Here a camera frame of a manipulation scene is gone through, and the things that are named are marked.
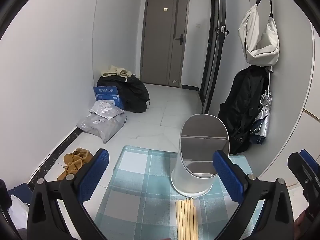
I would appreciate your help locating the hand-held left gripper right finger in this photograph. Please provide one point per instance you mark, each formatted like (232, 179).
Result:
(227, 172)

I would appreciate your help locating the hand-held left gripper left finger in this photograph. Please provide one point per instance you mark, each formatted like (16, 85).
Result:
(96, 172)

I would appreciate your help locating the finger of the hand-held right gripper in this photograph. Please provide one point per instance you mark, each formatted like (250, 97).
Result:
(310, 158)
(303, 180)

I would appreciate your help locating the white grey utensil holder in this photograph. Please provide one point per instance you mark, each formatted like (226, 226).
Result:
(190, 180)

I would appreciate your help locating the bundle of wooden chopsticks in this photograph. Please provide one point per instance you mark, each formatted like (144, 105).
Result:
(186, 220)

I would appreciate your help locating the white shoulder bag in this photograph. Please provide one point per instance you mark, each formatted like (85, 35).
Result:
(262, 45)

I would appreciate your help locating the person's right hand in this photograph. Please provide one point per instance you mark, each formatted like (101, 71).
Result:
(301, 226)

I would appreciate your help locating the tan suede shoe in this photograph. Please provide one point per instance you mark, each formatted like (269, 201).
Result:
(70, 170)
(80, 155)

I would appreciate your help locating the white cabinet with gold trim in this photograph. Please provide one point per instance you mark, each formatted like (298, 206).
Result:
(300, 130)

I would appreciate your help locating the teal plaid tablecloth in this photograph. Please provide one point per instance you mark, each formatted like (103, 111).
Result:
(140, 180)

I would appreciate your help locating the large grey plastic mailer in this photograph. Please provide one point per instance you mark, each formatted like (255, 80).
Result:
(102, 127)

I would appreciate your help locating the silver folded umbrella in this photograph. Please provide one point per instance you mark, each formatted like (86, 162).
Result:
(262, 120)

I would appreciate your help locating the small grey plastic mailer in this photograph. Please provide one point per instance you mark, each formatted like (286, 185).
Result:
(105, 107)

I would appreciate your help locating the black hanging backpack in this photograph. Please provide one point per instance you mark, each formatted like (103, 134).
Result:
(240, 105)

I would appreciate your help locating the dark blue shoe box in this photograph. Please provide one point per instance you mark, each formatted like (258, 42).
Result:
(22, 191)

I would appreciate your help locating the blue cardboard box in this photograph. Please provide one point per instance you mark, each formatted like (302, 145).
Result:
(105, 95)

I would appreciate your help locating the white plastic bag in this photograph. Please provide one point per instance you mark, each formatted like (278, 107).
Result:
(18, 212)

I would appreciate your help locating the black duffel bag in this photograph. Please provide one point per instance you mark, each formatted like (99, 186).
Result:
(135, 92)

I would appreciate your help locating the beige garment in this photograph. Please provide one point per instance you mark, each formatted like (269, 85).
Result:
(117, 71)

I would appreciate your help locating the black framed glass door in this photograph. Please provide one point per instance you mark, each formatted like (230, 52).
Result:
(217, 55)

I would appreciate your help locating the grey entrance door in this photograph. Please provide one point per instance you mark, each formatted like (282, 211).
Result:
(160, 42)

